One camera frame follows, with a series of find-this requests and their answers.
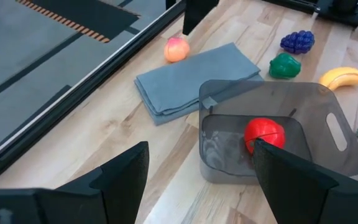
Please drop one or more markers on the dark green toy pepper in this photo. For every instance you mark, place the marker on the dark green toy pepper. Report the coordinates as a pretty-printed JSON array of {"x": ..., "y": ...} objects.
[{"x": 284, "y": 66}]

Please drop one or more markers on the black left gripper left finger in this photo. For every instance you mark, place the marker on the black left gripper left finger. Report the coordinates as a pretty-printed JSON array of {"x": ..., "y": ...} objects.
[{"x": 120, "y": 189}]

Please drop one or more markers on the grey translucent plastic container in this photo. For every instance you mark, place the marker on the grey translucent plastic container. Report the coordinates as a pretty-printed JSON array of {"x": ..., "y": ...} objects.
[{"x": 291, "y": 99}]

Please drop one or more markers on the black mat with orange stripes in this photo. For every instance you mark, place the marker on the black mat with orange stripes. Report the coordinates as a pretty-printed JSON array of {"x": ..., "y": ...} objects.
[{"x": 89, "y": 15}]

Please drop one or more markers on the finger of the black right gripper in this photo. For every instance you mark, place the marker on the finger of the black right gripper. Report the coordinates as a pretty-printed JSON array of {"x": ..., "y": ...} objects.
[
  {"x": 199, "y": 14},
  {"x": 170, "y": 3}
]

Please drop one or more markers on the pale orange toy peach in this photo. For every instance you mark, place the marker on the pale orange toy peach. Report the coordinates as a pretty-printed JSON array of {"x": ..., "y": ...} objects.
[{"x": 176, "y": 49}]

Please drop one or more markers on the yellow toy banana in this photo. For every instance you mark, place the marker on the yellow toy banana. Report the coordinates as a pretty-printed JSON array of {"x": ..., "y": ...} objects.
[{"x": 342, "y": 76}]

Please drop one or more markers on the folded grey-blue cloth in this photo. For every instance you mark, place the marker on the folded grey-blue cloth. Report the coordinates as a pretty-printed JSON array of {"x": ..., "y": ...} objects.
[{"x": 191, "y": 81}]

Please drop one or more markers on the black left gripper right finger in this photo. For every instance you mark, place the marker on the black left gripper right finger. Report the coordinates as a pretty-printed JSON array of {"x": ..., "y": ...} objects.
[{"x": 297, "y": 193}]

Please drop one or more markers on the purple toy grapes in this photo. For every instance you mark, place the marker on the purple toy grapes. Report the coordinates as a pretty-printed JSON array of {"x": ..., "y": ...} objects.
[{"x": 297, "y": 41}]

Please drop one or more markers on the red toy apple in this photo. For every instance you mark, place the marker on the red toy apple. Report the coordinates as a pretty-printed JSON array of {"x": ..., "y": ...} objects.
[{"x": 264, "y": 132}]

